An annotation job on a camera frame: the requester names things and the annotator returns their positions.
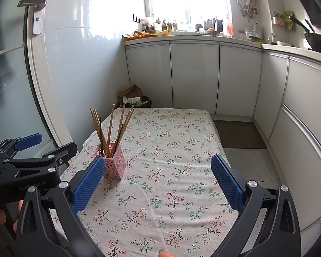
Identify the pink perforated plastic basket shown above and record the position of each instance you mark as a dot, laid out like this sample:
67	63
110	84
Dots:
115	166

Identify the metal faucet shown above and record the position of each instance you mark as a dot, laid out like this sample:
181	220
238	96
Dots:
272	38

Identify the white dish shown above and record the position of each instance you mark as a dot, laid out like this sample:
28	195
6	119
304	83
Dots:
284	43

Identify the yellow paper bag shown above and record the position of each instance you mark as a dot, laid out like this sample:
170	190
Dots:
147	35

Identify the red label bottle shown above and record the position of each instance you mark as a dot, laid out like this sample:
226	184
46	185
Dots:
229	25

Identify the floral tablecloth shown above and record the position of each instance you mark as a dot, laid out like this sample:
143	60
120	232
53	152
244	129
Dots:
171	182

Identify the kitchen window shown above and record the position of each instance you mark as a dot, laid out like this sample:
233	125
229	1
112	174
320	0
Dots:
187	2

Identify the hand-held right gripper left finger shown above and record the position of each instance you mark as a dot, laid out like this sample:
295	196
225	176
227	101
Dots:
88	184

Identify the black wall hook rack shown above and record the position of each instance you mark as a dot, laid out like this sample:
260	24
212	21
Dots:
136	19

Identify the green red packet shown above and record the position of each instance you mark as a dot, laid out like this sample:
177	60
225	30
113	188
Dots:
278	20

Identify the group of small jars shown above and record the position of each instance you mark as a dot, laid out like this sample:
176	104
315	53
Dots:
165	26

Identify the brown utensil holder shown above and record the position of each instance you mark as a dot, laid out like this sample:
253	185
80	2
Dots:
215	25

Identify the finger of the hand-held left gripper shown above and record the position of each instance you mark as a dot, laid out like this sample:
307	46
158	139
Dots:
65	152
29	141

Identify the bundle of wooden chopsticks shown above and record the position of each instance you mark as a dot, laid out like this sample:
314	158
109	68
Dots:
110	128

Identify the black wok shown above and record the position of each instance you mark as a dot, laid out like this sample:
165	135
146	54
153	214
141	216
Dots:
319	42

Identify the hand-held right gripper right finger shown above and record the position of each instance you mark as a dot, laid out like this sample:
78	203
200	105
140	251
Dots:
228	183

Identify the frosted glass door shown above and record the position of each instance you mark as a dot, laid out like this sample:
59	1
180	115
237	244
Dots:
10	72

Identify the person's right hand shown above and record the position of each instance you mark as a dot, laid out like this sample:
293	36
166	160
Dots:
166	254

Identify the brown floor mat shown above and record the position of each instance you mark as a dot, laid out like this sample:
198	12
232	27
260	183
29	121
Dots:
238	133

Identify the black trash bin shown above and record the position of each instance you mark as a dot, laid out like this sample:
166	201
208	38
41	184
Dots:
147	102

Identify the white cabinet door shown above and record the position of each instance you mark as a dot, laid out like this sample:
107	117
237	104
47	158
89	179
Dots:
148	75
310	91
194	75
270	93
297	166
238	80

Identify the clear plastic jug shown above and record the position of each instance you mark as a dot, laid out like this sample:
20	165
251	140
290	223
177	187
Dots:
257	31

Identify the brown paper bag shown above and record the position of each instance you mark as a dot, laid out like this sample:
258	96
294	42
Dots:
129	92

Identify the yellow green packet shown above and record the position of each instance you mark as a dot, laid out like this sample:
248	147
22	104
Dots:
289	20

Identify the dark chopstick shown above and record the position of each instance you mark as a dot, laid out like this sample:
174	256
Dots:
118	139
101	136

